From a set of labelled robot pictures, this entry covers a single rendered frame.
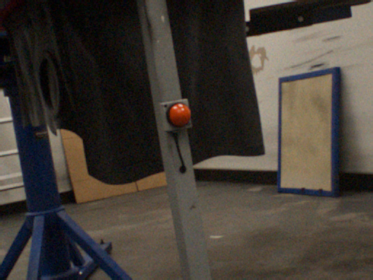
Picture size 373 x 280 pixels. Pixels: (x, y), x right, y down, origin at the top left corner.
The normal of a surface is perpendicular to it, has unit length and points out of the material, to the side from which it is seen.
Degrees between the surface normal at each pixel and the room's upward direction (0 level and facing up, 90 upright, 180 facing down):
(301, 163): 78
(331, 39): 90
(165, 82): 90
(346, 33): 90
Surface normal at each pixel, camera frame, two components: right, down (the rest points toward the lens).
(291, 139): -0.90, -0.02
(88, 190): 0.35, -0.27
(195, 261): 0.40, -0.02
